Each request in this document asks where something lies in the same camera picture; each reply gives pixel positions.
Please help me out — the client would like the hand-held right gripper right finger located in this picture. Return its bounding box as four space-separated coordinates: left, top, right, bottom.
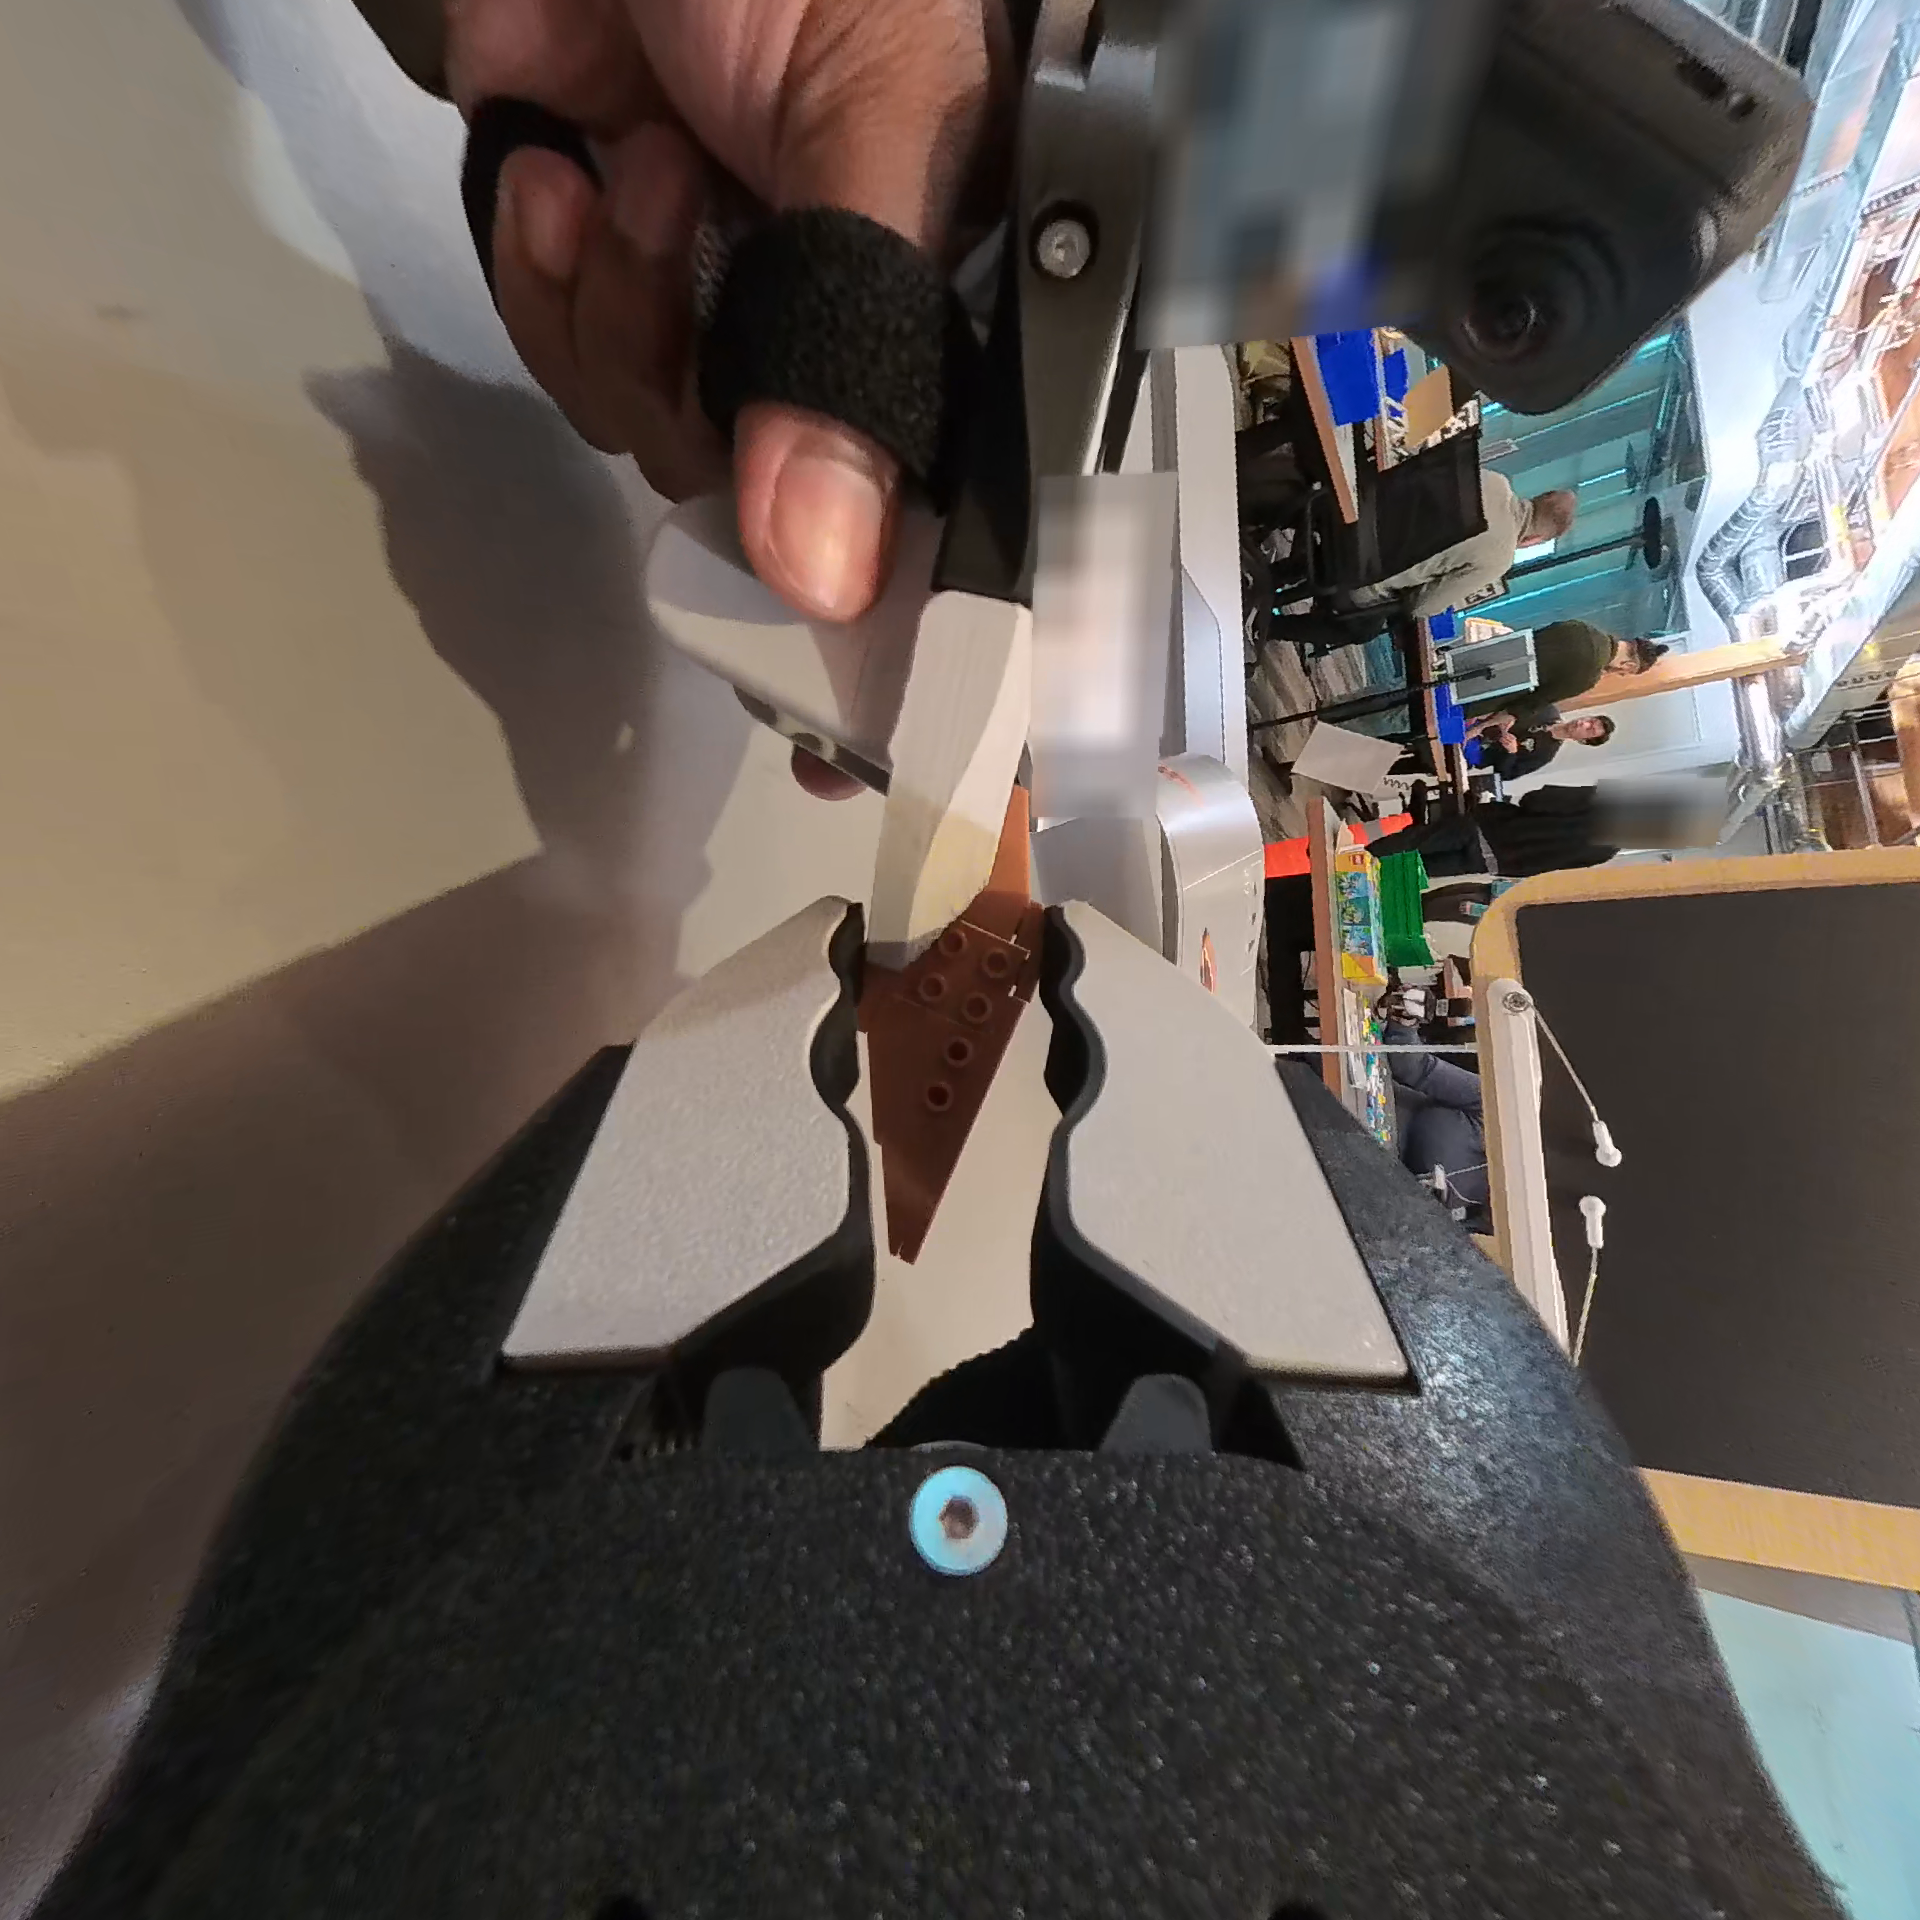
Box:
1035 900 1417 1389

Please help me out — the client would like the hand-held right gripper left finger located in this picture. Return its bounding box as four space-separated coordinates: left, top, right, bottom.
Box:
499 896 879 1377

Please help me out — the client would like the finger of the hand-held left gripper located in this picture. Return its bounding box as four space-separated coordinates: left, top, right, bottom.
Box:
861 593 1041 970

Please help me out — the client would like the orange brick ship hull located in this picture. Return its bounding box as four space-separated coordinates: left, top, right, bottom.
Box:
857 779 1043 1262

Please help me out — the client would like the person's left hand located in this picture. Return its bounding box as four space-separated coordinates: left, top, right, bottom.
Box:
352 0 1035 804

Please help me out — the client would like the colourful toy box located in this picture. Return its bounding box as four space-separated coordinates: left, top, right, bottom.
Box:
1333 841 1463 993

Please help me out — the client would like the black office chair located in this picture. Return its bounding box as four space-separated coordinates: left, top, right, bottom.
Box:
1310 440 1486 617

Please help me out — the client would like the black panel wooden frame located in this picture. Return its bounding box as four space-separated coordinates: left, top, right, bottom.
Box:
1471 847 1920 1593

